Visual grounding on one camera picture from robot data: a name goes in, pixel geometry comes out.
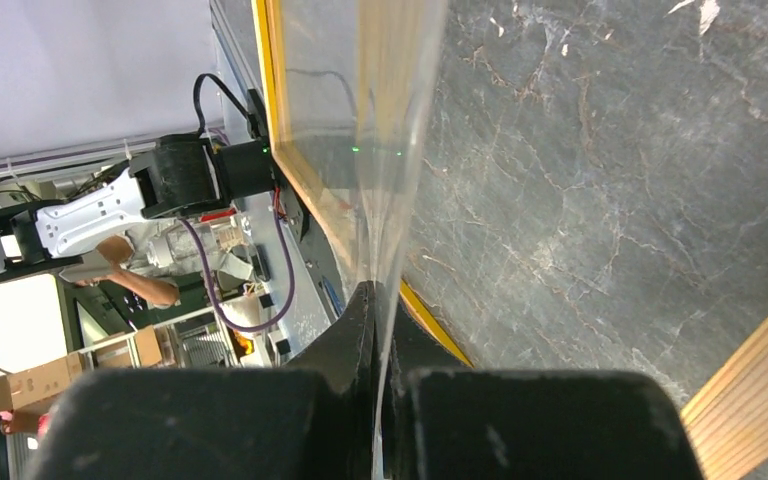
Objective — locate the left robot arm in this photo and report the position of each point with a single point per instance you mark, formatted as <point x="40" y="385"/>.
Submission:
<point x="182" y="177"/>

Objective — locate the cardboard box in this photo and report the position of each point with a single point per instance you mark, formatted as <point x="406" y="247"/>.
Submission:
<point x="34" y="390"/>

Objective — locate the person in background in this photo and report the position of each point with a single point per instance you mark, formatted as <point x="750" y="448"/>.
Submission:
<point x="117" y="251"/>

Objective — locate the clear acrylic sheet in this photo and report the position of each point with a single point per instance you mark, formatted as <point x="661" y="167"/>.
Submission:
<point x="359" y="78"/>

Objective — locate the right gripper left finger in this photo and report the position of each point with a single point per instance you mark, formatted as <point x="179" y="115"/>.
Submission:
<point x="311" y="418"/>

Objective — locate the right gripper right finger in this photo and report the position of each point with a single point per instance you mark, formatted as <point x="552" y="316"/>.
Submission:
<point x="442" y="420"/>

